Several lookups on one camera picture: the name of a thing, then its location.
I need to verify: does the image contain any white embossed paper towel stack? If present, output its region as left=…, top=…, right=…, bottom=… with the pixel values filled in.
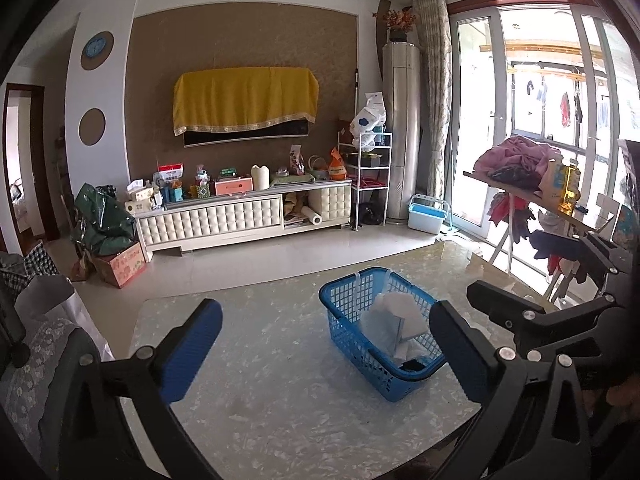
left=371, top=292, right=428, bottom=342

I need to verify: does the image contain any light blue cloth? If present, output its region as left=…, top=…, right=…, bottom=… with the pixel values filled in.
left=359, top=310, right=407, bottom=361

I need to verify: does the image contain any wooden ironing board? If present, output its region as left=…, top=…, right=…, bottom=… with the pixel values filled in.
left=463, top=171, right=596, bottom=274

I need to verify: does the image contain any pink clothes pile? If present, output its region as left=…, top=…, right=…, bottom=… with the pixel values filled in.
left=473, top=136, right=563, bottom=192

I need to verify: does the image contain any cardboard box with print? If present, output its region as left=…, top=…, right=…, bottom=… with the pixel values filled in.
left=90, top=243, right=146, bottom=289

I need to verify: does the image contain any white tufted tv cabinet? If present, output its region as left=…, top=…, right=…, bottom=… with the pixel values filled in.
left=136, top=180, right=352, bottom=260

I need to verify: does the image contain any light blue storage bin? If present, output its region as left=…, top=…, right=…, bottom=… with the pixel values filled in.
left=408, top=194, right=450, bottom=235

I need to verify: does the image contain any green plastic bag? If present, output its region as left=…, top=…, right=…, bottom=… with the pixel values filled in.
left=74, top=183, right=138, bottom=257

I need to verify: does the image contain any blue plastic basket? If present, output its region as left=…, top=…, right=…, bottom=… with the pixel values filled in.
left=319, top=266, right=446, bottom=402

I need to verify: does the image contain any pink drawer box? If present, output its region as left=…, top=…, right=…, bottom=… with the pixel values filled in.
left=214, top=177, right=254, bottom=196

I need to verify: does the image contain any white paper towel roll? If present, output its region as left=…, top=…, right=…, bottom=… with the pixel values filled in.
left=300, top=206, right=322, bottom=226

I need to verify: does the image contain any white plastic jug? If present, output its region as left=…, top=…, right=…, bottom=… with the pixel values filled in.
left=250, top=165, right=270, bottom=191

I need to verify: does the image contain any white metal shelf rack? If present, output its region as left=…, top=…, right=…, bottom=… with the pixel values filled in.
left=337, top=122, right=393, bottom=231

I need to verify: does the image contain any orange snack bag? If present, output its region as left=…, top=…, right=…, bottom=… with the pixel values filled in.
left=328, top=148, right=347, bottom=181

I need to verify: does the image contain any white standing air conditioner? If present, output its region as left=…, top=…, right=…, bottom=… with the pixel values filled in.
left=383, top=41, right=421, bottom=222

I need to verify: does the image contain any beige patterned curtain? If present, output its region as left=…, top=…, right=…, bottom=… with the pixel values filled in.
left=413, top=0, right=452, bottom=198

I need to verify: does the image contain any yellow tv cover cloth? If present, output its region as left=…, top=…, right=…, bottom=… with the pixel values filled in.
left=172, top=66, right=320, bottom=136

